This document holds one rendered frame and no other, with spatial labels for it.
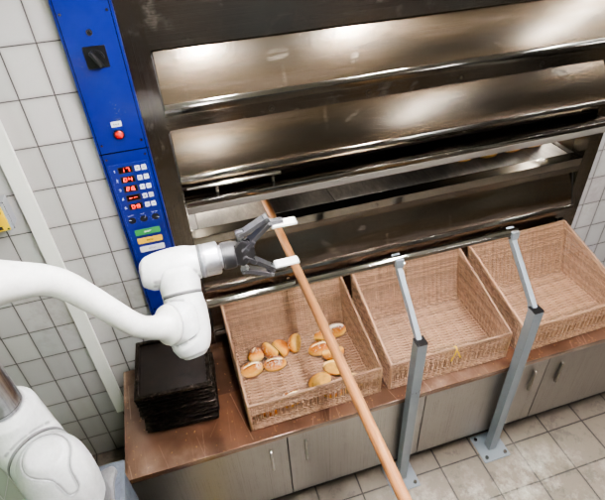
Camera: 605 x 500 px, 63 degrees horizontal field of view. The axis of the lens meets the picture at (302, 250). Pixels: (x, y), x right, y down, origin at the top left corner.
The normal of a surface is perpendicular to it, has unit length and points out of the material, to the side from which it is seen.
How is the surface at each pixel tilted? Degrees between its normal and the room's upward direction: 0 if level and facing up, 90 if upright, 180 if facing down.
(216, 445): 0
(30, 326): 90
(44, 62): 90
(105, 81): 90
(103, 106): 90
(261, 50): 70
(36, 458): 6
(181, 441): 0
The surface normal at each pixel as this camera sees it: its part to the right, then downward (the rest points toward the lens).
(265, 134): 0.25, 0.28
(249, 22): 0.29, 0.58
